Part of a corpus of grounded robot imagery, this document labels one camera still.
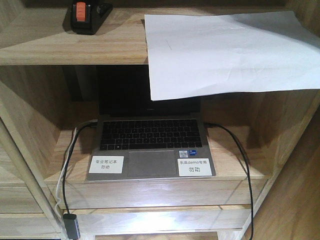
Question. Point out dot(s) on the grey laptop computer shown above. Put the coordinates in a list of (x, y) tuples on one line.
[(138, 138)]

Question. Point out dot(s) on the black stapler with orange tab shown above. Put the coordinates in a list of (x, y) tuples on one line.
[(87, 16)]

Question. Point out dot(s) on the white paper sheet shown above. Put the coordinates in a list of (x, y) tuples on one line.
[(191, 56)]

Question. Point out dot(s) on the grey usb hub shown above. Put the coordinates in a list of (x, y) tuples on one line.
[(71, 226)]

